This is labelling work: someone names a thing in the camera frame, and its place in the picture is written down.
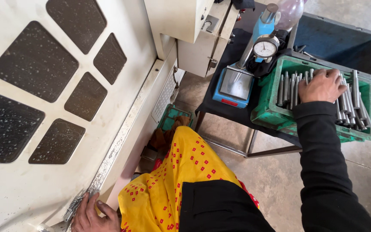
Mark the person's right hand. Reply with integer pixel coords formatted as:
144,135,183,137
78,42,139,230
298,68,348,104

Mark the person's left hand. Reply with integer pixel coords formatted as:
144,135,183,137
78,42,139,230
71,192,122,232

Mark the metal door handle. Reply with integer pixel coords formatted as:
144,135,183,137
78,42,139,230
63,193,91,223

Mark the grey plastic crate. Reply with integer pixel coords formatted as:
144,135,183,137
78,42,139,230
286,12,371,83

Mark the pile of metal rods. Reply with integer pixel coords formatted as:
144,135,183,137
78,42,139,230
276,68,371,131

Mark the green plastic crate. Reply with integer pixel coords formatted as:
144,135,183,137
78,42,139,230
251,55,371,143

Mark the clear plastic bottle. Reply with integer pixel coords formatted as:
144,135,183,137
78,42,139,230
275,0,306,32

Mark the blue dial gauge stand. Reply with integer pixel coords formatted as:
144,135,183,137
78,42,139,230
212,3,281,109

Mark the black-topped metal table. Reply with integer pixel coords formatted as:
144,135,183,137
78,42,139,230
194,13,303,159

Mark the white machine cabinet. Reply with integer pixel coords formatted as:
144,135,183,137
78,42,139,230
144,0,241,78

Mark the small green crate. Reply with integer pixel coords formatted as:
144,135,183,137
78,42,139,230
156,103,194,132

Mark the white label plate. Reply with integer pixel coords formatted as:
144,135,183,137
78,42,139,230
151,69,186,125

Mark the person's black jacket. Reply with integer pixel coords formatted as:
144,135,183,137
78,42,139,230
179,179,277,232

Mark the brown cloth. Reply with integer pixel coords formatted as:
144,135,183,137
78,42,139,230
149,116,191,154

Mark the person's yellow dotted garment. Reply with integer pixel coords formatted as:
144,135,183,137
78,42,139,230
118,126,260,232

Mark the white machine door with windows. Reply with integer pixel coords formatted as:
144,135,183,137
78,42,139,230
0,0,178,232

